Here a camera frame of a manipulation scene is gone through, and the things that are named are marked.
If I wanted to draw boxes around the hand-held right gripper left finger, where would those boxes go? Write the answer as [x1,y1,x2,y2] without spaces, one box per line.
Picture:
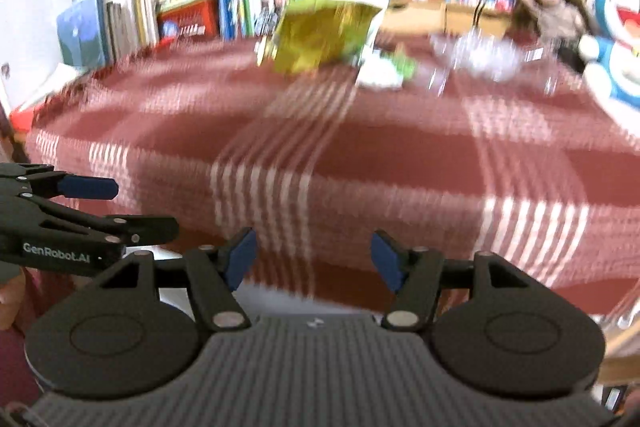
[101,227,259,333]

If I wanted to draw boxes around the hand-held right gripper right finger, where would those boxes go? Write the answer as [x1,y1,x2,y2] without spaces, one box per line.
[370,229,531,332]

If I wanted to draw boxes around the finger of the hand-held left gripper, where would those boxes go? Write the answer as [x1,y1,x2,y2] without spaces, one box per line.
[0,196,180,249]
[0,163,120,202]

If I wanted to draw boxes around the person's left hand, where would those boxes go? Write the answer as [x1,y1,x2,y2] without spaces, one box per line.
[0,274,27,333]

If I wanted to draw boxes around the red plaid tablecloth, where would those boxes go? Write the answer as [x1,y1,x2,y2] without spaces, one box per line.
[22,29,640,319]

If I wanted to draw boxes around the row of pale upright books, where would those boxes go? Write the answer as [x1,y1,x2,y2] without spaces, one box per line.
[55,0,162,68]

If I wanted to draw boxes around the white green wrapper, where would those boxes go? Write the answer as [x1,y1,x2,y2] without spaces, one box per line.
[354,46,419,90]

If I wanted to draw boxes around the red plastic crate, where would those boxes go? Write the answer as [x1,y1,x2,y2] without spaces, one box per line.
[156,0,222,42]

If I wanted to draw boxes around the clear plastic wrapper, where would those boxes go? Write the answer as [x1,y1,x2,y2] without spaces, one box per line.
[429,29,562,98]

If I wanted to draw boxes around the wooden drawer organizer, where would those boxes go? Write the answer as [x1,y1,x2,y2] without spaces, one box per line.
[384,0,517,38]

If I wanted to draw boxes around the brown-haired doll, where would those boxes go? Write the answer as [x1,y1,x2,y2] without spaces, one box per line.
[509,0,601,74]

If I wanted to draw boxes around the blue cat plush toy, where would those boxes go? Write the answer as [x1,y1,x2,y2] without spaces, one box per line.
[576,0,640,134]

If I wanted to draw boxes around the black cable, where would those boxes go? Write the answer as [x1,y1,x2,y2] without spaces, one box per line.
[471,0,497,28]

